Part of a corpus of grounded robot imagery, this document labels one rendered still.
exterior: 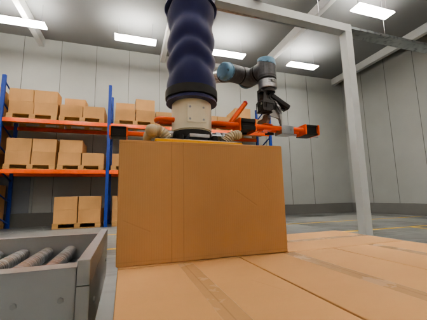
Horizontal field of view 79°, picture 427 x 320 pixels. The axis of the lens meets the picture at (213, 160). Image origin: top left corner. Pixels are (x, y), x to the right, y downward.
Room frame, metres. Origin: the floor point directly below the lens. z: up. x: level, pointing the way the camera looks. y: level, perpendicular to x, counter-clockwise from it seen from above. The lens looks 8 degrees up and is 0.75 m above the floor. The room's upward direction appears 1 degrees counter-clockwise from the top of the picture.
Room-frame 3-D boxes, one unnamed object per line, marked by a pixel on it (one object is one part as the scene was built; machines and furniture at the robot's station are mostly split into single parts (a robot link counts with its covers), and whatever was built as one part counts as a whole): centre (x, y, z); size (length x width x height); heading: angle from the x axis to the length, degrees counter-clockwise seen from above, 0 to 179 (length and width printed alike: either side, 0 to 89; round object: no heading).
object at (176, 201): (1.11, 0.08, 0.74); 0.60 x 0.40 x 0.40; 107
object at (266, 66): (1.23, -0.28, 1.38); 0.10 x 0.09 x 0.12; 35
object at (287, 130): (1.24, -0.35, 1.07); 0.07 x 0.07 x 0.04; 19
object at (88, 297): (0.98, 0.42, 0.47); 0.70 x 0.03 x 0.15; 19
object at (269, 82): (1.23, -0.28, 1.29); 0.10 x 0.09 x 0.05; 19
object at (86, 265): (0.98, 0.43, 0.58); 0.70 x 0.03 x 0.06; 19
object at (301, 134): (1.28, -0.48, 1.07); 0.08 x 0.07 x 0.05; 109
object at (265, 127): (1.27, -0.06, 1.07); 0.93 x 0.30 x 0.04; 109
